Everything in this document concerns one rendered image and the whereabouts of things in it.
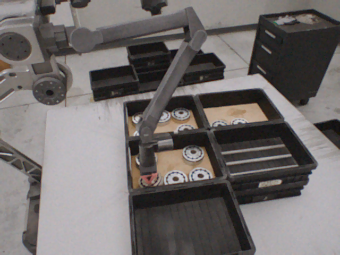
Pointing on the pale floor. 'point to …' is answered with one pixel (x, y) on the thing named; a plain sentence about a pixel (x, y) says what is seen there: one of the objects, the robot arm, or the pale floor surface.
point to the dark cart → (294, 53)
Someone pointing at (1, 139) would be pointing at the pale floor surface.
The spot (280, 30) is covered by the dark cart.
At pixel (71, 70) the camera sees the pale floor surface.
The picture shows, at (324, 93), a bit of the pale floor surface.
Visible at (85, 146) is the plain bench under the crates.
